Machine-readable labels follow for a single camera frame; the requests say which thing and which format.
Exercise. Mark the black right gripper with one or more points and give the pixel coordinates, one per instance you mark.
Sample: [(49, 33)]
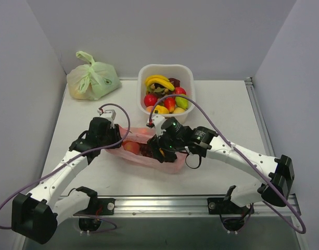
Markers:
[(156, 146)]

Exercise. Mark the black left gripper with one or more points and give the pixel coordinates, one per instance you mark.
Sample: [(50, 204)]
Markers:
[(116, 136)]

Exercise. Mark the pink plastic bag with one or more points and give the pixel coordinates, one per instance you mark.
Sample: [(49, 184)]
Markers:
[(141, 136)]

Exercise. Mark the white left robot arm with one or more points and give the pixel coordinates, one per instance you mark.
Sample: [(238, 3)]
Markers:
[(38, 213)]

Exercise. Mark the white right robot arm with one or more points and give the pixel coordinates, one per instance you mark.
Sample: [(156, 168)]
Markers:
[(274, 176)]

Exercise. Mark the peach fruit in bag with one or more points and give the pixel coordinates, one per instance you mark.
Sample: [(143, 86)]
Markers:
[(131, 146)]

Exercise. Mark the peach fruit in basket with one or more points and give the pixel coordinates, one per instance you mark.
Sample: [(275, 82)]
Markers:
[(149, 108)]

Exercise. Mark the green knotted plastic bag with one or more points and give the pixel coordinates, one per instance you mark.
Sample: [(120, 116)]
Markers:
[(92, 80)]

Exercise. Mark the dark red fruit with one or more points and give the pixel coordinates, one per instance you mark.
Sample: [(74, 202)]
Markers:
[(175, 82)]

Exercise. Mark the white plastic fruit basket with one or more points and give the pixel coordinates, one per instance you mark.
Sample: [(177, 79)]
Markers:
[(180, 72)]

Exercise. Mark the red grape bunch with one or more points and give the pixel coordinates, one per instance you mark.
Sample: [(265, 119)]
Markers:
[(145, 150)]

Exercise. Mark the yellow bell pepper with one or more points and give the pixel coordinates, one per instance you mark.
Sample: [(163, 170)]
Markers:
[(160, 110)]

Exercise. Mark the pale yellow pear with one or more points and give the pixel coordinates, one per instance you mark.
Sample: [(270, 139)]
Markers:
[(178, 110)]

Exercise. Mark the red apple left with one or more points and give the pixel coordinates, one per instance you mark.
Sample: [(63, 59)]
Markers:
[(150, 100)]

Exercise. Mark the red apple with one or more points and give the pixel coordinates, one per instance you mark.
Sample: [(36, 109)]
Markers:
[(179, 91), (150, 100)]

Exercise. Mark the green pear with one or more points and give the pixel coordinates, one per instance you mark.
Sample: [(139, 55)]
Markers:
[(181, 102)]

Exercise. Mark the red apple right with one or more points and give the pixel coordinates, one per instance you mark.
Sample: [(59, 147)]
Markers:
[(179, 91)]

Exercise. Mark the yellow banana bunch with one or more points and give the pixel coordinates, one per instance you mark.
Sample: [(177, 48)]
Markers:
[(159, 79)]

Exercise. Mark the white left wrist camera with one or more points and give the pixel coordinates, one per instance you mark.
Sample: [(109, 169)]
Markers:
[(108, 114)]

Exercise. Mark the aluminium front rail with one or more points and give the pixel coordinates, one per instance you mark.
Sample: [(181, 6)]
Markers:
[(166, 206)]

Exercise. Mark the aluminium rail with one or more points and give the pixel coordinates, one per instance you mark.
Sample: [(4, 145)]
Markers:
[(166, 206), (259, 117)]

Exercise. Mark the aluminium right side rail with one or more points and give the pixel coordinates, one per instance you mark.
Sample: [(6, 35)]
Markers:
[(259, 117)]

